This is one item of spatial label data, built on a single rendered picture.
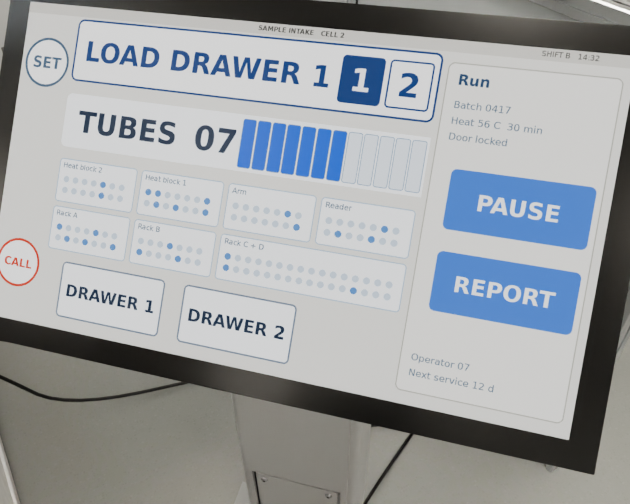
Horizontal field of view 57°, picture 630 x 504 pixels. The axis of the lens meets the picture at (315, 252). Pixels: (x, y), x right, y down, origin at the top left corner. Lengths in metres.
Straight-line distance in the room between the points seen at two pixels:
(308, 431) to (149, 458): 0.94
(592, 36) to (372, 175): 0.18
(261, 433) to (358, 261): 0.35
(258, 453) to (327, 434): 0.12
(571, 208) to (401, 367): 0.16
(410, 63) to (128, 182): 0.24
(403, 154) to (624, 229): 0.16
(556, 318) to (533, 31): 0.20
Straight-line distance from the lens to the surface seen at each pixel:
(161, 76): 0.50
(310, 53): 0.47
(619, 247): 0.45
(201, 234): 0.47
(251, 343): 0.46
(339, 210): 0.44
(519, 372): 0.44
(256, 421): 0.72
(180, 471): 1.56
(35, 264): 0.54
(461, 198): 0.43
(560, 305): 0.44
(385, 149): 0.44
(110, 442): 1.66
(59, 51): 0.56
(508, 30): 0.46
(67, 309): 0.53
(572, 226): 0.44
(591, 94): 0.46
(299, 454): 0.75
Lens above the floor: 1.34
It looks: 41 degrees down
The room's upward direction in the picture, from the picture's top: 1 degrees counter-clockwise
